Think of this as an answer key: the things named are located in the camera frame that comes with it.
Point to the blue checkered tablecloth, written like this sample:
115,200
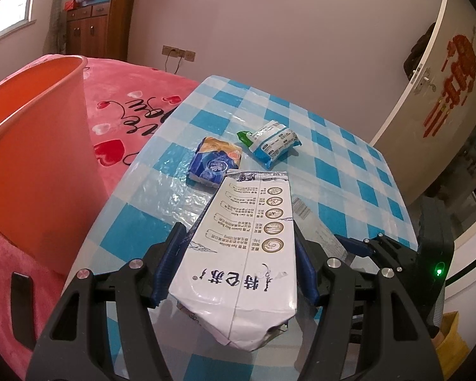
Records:
337,181

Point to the brown wooden cabinet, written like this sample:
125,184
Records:
100,30

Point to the pink heart bedspread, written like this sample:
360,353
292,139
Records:
126,104

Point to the orange plastic bucket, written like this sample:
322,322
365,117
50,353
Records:
50,188

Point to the grey checked curtain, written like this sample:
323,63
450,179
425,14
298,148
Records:
51,44

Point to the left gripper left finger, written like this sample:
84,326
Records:
75,343

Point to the wall power socket strip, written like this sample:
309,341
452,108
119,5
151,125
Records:
175,52

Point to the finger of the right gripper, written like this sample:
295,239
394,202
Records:
355,247

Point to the grey courier mailer bag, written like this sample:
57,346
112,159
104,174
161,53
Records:
317,230

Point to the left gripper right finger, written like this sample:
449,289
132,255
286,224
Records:
373,310

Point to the white milk carton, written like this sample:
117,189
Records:
238,274

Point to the white door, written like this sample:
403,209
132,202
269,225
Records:
416,162

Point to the door handle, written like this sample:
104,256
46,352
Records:
423,81

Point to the red knot door ornament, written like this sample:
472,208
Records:
461,65

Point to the blue tissue pack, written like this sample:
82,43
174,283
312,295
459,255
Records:
212,160

